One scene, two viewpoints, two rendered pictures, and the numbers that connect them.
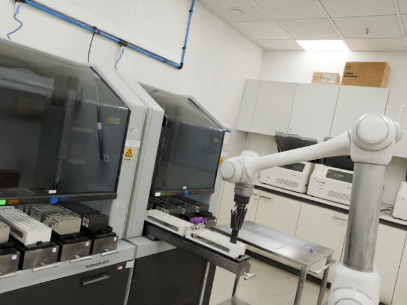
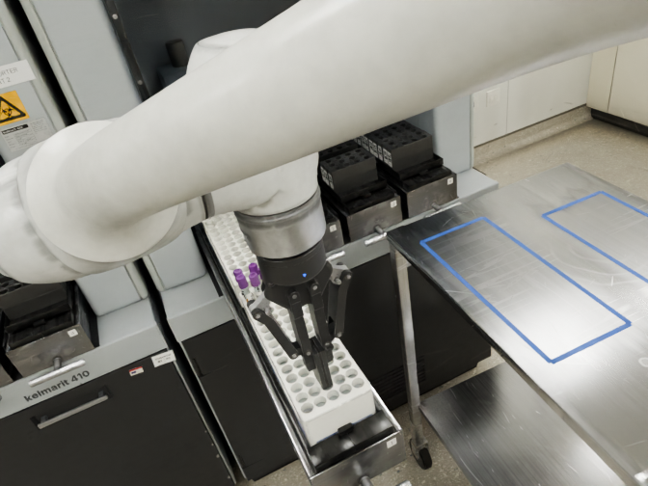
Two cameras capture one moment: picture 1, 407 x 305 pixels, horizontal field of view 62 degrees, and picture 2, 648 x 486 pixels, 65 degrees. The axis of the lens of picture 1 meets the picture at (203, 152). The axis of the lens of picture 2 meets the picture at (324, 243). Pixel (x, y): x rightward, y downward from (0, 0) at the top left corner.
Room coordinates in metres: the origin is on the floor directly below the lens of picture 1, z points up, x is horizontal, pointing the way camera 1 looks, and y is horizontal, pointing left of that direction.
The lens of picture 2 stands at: (1.26, -0.53, 1.41)
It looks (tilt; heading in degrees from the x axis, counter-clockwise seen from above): 35 degrees down; 37
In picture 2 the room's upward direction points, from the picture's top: 12 degrees counter-clockwise
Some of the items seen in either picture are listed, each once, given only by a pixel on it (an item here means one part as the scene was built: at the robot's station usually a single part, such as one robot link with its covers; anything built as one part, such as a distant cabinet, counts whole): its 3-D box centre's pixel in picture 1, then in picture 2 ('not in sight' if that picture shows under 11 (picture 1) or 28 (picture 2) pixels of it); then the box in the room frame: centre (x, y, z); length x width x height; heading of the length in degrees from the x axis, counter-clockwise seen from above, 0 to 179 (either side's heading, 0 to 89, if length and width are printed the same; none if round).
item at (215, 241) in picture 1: (214, 242); (300, 348); (1.66, -0.14, 0.83); 0.30 x 0.10 x 0.06; 55
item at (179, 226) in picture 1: (168, 223); (242, 249); (1.84, 0.12, 0.83); 0.30 x 0.10 x 0.06; 55
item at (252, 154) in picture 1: (246, 166); (242, 124); (1.59, -0.21, 1.24); 0.13 x 0.11 x 0.16; 152
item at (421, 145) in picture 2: (202, 209); (410, 152); (2.26, -0.07, 0.85); 0.12 x 0.02 x 0.06; 144
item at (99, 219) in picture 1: (97, 222); (33, 295); (1.56, 0.43, 0.85); 0.12 x 0.02 x 0.06; 145
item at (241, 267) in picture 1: (191, 243); (278, 320); (1.73, -0.03, 0.78); 0.73 x 0.14 x 0.09; 55
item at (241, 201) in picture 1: (240, 204); (295, 270); (1.60, -0.22, 1.06); 0.08 x 0.07 x 0.09; 145
